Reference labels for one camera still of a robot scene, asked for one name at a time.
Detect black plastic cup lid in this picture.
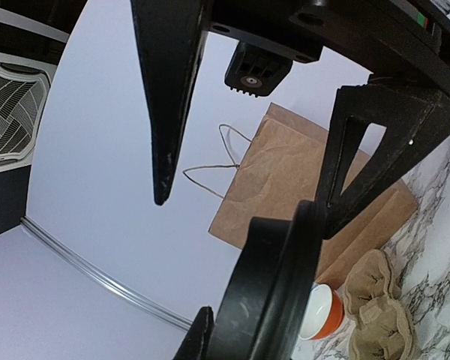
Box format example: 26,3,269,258
206,200,326,359

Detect brown pulp cup carrier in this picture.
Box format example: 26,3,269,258
343,249,421,359

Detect orange and white bowl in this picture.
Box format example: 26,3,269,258
298,284,344,341

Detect left aluminium frame post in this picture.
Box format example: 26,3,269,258
21,216,192,332

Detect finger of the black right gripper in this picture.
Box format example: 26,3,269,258
314,82,450,240
130,0,213,206

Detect brown paper bag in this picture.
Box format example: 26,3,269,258
208,103,418,289

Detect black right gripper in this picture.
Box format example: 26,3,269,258
210,1,450,68

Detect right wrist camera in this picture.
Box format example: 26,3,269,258
224,41,293,98

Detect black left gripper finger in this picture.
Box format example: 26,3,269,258
173,306,214,360

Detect ceiling vent grille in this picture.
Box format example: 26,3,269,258
0,62,52,172

